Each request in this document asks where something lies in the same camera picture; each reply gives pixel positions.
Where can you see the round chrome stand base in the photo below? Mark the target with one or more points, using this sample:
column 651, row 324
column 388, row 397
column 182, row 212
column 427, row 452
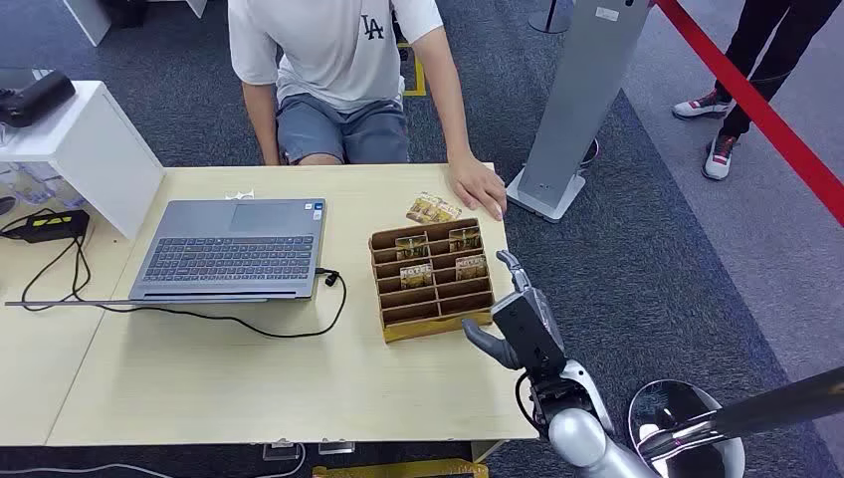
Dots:
column 666, row 402

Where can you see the wooden card holder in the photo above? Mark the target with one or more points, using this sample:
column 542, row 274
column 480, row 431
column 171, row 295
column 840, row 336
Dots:
column 428, row 326

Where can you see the black handheld device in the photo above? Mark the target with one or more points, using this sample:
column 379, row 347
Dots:
column 39, row 95

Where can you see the round stanchion base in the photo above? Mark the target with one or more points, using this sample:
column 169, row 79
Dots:
column 550, row 23

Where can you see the standing person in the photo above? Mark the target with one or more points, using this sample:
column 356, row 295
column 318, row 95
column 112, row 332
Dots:
column 771, row 26

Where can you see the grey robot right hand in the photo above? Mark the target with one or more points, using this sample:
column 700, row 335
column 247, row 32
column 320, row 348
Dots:
column 527, row 330

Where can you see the small white wrapper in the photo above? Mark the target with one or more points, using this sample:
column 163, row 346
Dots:
column 239, row 194

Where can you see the seated person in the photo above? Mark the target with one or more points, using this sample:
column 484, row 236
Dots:
column 330, row 53

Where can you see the black power adapter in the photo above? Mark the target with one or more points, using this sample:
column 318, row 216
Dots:
column 53, row 225

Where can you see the grey laptop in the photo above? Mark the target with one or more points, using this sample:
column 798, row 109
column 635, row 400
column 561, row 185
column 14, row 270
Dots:
column 231, row 257

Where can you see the clear plastic packaging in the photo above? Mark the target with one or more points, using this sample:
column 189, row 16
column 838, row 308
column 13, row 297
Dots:
column 39, row 185

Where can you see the person's left hand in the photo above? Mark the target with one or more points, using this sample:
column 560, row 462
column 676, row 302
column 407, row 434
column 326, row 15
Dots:
column 478, row 185

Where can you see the grey kiosk stand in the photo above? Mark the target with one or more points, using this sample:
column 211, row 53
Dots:
column 580, row 99

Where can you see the person's left forearm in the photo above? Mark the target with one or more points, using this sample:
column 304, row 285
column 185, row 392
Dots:
column 455, row 125

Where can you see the autumn print hotel card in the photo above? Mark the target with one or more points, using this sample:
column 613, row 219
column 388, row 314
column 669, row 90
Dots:
column 471, row 267
column 465, row 239
column 416, row 276
column 421, row 208
column 411, row 247
column 450, row 211

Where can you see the black pole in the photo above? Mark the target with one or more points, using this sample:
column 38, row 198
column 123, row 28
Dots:
column 778, row 402

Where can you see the red barrier belt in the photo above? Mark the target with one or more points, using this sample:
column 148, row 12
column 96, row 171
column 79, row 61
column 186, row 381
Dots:
column 758, row 112

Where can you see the yellow bar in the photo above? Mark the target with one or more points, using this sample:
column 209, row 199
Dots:
column 395, row 470

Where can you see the person's right forearm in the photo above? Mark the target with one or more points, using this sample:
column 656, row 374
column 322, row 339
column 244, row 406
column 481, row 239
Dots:
column 267, row 138

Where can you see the white furniture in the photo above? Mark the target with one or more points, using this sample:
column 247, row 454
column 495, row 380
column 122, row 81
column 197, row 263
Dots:
column 89, row 16

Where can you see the yellow floor tape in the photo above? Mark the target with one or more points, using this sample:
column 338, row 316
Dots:
column 422, row 72

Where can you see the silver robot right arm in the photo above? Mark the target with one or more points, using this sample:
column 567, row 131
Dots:
column 573, row 432

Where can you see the white cabinet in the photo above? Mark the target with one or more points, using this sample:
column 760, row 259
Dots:
column 99, row 152

